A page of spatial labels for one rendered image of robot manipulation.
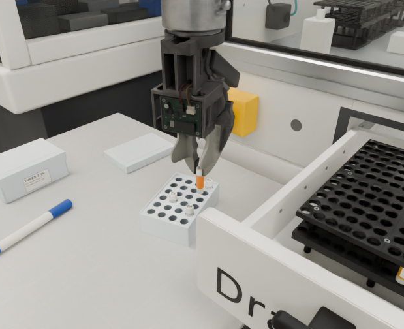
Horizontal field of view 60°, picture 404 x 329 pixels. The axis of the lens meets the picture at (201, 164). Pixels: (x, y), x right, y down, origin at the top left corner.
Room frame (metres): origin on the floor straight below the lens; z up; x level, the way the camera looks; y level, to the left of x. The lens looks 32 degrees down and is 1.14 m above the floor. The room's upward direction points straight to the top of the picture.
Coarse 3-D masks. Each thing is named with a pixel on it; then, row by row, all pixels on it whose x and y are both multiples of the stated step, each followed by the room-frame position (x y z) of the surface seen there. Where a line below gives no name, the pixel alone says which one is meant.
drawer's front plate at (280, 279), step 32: (224, 224) 0.24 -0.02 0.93; (224, 256) 0.23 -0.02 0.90; (256, 256) 0.21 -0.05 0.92; (288, 256) 0.20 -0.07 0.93; (224, 288) 0.23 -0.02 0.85; (256, 288) 0.21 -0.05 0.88; (288, 288) 0.19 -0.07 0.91; (320, 288) 0.17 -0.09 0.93; (352, 288) 0.17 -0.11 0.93; (256, 320) 0.21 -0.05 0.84; (352, 320) 0.16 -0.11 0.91; (384, 320) 0.14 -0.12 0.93
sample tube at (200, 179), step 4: (196, 168) 0.45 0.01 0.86; (196, 172) 0.45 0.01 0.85; (200, 172) 0.44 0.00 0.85; (196, 176) 0.45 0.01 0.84; (200, 176) 0.44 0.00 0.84; (196, 180) 0.45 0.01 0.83; (200, 180) 0.44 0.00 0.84; (196, 184) 0.45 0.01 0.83; (200, 184) 0.44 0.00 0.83; (196, 188) 0.45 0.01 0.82; (200, 188) 0.44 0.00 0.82; (200, 192) 0.44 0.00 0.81
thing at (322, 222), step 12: (300, 216) 0.29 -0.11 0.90; (312, 216) 0.28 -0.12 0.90; (324, 216) 0.29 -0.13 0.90; (324, 228) 0.27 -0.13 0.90; (336, 228) 0.27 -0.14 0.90; (348, 228) 0.27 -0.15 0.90; (360, 228) 0.27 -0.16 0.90; (348, 240) 0.25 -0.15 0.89; (360, 240) 0.25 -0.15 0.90; (372, 240) 0.25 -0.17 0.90; (372, 252) 0.24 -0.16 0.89; (384, 252) 0.23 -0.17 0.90; (396, 252) 0.24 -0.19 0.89
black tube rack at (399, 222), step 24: (384, 144) 0.44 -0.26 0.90; (360, 168) 0.38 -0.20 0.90; (384, 168) 0.38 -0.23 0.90; (336, 192) 0.33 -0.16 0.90; (360, 192) 0.33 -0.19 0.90; (384, 192) 0.33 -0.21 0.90; (336, 216) 0.28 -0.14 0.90; (360, 216) 0.28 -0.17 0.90; (384, 216) 0.28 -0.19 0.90; (312, 240) 0.28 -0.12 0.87; (336, 240) 0.28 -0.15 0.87; (384, 240) 0.25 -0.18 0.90; (360, 264) 0.24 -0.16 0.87; (384, 264) 0.24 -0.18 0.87
